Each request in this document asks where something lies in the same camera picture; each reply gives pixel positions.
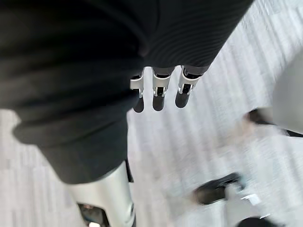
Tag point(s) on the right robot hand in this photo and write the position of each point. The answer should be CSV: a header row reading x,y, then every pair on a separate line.
x,y
71,71

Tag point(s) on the dark right robot foot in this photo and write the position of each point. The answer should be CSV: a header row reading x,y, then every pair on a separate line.
x,y
213,191

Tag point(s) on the dark robot foot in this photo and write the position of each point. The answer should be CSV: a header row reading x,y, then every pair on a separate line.
x,y
213,191
258,117

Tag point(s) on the dark left robot foot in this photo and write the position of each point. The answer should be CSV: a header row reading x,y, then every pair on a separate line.
x,y
258,117

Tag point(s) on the silver left robot leg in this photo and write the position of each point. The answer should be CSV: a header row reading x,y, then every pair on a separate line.
x,y
290,94

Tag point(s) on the silver robot leg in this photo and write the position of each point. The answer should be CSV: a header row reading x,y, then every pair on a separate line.
x,y
290,94
272,208

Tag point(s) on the silver right robot leg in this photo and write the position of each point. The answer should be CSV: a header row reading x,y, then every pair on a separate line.
x,y
272,208

